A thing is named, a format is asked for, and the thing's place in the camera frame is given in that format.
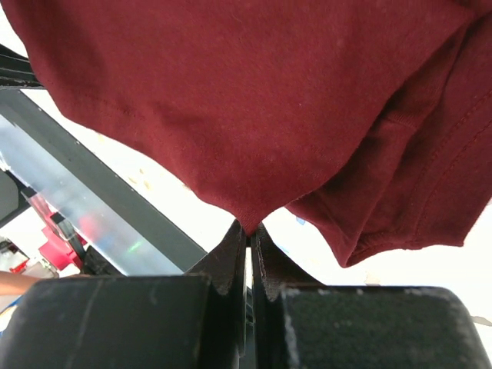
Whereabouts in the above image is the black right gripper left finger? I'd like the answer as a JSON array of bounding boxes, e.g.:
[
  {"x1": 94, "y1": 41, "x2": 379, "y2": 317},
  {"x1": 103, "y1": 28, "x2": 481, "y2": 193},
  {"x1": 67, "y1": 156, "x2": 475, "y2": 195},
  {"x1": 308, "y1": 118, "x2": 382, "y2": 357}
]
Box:
[{"x1": 1, "y1": 222, "x2": 247, "y2": 368}]

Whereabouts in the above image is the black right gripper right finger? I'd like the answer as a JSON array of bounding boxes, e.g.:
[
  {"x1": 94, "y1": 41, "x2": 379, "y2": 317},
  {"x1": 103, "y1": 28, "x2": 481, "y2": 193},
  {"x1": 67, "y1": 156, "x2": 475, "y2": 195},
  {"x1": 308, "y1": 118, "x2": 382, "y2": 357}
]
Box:
[{"x1": 250, "y1": 226, "x2": 491, "y2": 369}]

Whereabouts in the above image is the dark red t shirt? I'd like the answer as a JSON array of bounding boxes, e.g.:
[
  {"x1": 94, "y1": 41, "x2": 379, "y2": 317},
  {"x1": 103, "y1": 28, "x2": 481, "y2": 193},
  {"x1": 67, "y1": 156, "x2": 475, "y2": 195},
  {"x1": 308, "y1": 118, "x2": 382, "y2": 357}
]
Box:
[{"x1": 2, "y1": 1, "x2": 491, "y2": 268}]

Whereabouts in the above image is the aluminium extrusion rail frame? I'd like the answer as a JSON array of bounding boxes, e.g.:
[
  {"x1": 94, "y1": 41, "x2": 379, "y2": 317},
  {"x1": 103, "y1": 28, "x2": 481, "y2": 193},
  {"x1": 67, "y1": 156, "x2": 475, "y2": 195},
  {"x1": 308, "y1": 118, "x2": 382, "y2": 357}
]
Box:
[{"x1": 1, "y1": 117, "x2": 181, "y2": 275}]

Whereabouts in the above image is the red object behind frame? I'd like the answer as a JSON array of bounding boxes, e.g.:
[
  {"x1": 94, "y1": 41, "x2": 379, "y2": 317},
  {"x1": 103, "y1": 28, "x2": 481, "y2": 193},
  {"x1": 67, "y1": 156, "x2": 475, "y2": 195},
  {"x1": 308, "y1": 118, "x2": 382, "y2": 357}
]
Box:
[{"x1": 39, "y1": 212, "x2": 105, "y2": 271}]

